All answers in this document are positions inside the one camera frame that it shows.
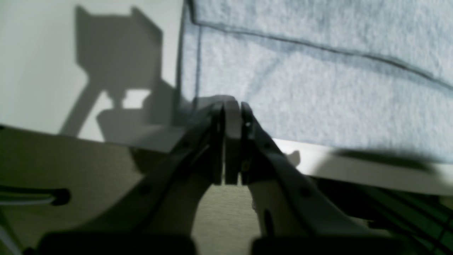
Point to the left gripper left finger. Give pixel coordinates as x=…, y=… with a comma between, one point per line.
x=157, y=215

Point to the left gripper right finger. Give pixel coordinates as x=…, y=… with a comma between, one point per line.
x=294, y=216

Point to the grey T-shirt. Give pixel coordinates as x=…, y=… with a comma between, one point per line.
x=362, y=75

